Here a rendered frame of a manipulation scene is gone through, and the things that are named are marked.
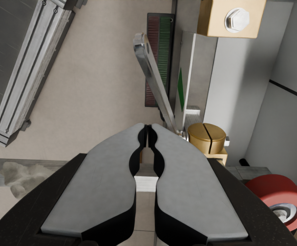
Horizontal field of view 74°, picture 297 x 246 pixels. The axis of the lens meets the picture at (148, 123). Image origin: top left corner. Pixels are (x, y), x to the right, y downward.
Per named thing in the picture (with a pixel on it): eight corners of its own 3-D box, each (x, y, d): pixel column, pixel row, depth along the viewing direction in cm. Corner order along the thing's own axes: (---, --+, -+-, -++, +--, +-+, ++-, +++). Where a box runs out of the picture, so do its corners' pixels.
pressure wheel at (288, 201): (215, 177, 36) (240, 238, 26) (224, 140, 33) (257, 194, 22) (258, 179, 36) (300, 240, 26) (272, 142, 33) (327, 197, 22)
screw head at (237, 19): (222, 32, 19) (226, 32, 18) (226, 7, 18) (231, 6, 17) (243, 33, 19) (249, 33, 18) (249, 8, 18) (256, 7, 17)
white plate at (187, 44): (168, 153, 46) (173, 186, 37) (180, 30, 34) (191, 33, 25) (171, 153, 46) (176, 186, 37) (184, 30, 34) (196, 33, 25)
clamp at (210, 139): (175, 190, 35) (179, 215, 30) (184, 121, 28) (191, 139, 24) (207, 191, 35) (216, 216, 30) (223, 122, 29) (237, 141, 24)
